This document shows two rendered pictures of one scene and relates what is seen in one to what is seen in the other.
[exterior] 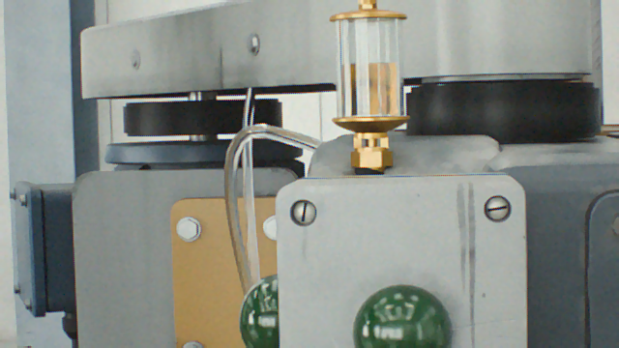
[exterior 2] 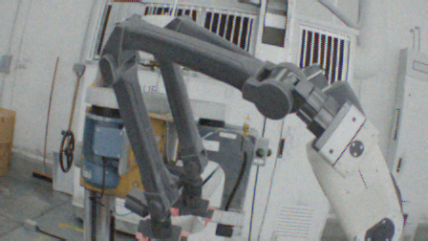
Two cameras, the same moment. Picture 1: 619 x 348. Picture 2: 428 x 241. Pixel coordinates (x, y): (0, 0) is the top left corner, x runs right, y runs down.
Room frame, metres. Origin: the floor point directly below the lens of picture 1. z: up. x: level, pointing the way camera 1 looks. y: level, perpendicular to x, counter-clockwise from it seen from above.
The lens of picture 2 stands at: (0.53, 2.15, 1.54)
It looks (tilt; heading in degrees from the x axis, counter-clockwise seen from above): 5 degrees down; 271
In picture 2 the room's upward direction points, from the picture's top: 9 degrees clockwise
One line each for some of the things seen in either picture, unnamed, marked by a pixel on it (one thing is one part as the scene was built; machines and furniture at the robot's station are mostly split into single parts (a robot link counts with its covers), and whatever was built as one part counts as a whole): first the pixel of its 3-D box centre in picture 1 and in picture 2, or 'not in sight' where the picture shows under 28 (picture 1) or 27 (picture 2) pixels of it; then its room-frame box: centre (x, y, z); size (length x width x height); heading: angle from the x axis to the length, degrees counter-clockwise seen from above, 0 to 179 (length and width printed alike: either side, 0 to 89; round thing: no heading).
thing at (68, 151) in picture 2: not in sight; (66, 151); (1.12, -0.16, 1.13); 0.18 x 0.11 x 0.18; 84
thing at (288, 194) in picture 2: not in sight; (214, 126); (0.57, -3.30, 1.05); 2.28 x 1.16 x 2.09; 174
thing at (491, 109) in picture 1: (502, 111); (211, 122); (0.56, -0.09, 1.35); 0.09 x 0.09 x 0.03
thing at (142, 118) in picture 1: (202, 120); (106, 110); (0.91, 0.08, 1.35); 0.12 x 0.12 x 0.04
